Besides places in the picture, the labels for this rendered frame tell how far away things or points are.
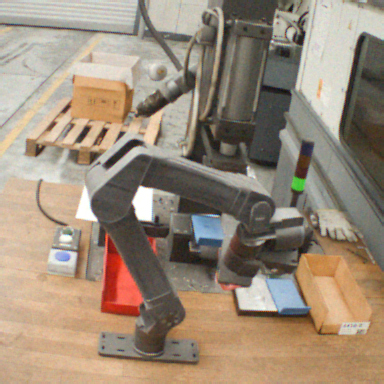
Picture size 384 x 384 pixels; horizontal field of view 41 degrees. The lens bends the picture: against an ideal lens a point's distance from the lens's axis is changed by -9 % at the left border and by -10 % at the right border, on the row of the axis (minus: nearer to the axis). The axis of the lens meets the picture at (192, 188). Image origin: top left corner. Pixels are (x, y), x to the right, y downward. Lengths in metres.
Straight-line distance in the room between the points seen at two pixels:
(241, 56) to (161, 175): 0.45
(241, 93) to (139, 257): 0.48
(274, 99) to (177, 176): 3.61
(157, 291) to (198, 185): 0.20
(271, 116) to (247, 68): 3.25
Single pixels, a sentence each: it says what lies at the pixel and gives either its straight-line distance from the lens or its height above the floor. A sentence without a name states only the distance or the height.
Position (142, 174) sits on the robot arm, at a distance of 0.82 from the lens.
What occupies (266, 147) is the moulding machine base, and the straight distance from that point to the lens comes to 4.54.
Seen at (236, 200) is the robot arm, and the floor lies 1.25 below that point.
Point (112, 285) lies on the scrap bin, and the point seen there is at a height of 0.91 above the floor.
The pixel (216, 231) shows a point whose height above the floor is 0.99.
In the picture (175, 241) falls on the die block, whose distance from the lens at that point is 1.34.
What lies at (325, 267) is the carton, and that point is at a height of 0.93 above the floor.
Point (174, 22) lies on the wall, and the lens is 10.48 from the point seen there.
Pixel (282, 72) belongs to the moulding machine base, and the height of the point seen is 0.85.
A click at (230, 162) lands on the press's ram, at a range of 1.25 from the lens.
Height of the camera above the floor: 1.62
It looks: 24 degrees down
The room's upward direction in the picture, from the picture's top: 10 degrees clockwise
